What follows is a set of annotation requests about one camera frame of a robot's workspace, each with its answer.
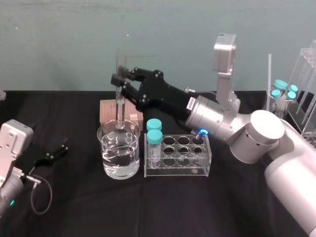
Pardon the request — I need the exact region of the clear acrylic test tube rack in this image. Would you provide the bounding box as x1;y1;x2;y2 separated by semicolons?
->
143;134;213;179

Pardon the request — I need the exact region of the tall clear acrylic stand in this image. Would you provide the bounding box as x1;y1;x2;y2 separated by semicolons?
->
262;39;316;149

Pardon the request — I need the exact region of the brown wooden block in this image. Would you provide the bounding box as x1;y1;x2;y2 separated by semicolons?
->
99;99;145;130

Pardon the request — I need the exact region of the glass beaker with water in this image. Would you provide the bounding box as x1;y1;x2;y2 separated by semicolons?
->
97;119;141;180

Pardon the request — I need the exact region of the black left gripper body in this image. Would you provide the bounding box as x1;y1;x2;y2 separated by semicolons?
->
18;143;54;178

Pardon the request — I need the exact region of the clear glass test tube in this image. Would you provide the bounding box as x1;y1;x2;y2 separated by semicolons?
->
115;48;127;130

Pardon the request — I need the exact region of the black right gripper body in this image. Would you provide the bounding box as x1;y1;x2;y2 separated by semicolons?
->
135;70;198;120

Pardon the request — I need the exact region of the black table cloth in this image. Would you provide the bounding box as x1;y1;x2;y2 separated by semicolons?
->
0;89;316;237

